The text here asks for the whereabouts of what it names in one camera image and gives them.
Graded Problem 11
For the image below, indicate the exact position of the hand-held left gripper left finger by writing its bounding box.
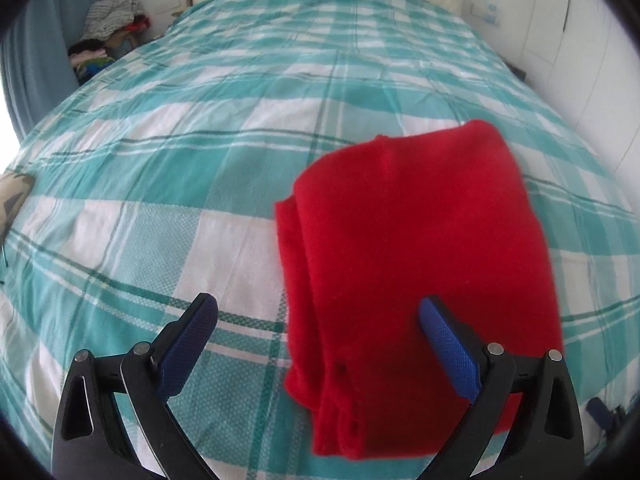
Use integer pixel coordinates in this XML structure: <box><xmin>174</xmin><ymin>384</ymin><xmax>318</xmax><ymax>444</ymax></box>
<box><xmin>50</xmin><ymin>292</ymin><xmax>221</xmax><ymax>480</ymax></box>

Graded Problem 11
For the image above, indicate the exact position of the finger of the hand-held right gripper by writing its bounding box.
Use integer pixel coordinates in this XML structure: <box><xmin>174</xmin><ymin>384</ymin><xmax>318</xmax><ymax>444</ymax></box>
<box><xmin>586</xmin><ymin>396</ymin><xmax>627</xmax><ymax>433</ymax></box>

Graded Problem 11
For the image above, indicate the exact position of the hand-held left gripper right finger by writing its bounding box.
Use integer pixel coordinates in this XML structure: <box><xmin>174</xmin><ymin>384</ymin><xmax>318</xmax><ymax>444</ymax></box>
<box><xmin>419</xmin><ymin>296</ymin><xmax>586</xmax><ymax>480</ymax></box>

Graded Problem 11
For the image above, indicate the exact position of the red knit sweater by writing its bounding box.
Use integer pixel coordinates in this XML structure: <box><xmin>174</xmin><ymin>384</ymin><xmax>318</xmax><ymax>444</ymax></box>
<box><xmin>274</xmin><ymin>119</ymin><xmax>566</xmax><ymax>460</ymax></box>

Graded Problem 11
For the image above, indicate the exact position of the pile of clothes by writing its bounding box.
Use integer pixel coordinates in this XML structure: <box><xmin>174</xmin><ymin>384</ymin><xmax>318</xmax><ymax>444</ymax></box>
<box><xmin>69</xmin><ymin>0</ymin><xmax>152</xmax><ymax>86</ymax></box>

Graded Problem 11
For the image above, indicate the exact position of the teal plaid bed blanket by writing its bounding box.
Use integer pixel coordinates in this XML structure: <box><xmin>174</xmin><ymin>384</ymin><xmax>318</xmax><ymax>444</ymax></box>
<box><xmin>0</xmin><ymin>0</ymin><xmax>640</xmax><ymax>480</ymax></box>

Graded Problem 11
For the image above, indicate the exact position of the blue curtain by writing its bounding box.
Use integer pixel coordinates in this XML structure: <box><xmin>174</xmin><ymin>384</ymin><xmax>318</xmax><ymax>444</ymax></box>
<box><xmin>0</xmin><ymin>0</ymin><xmax>121</xmax><ymax>141</ymax></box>

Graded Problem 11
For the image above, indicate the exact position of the white wardrobe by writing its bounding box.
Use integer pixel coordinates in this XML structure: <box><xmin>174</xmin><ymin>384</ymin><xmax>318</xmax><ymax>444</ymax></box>
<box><xmin>520</xmin><ymin>0</ymin><xmax>640</xmax><ymax>181</ymax></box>

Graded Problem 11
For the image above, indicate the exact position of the white wall outlet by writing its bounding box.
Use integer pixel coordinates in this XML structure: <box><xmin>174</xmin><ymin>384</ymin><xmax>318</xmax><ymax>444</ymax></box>
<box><xmin>469</xmin><ymin>2</ymin><xmax>501</xmax><ymax>25</ymax></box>

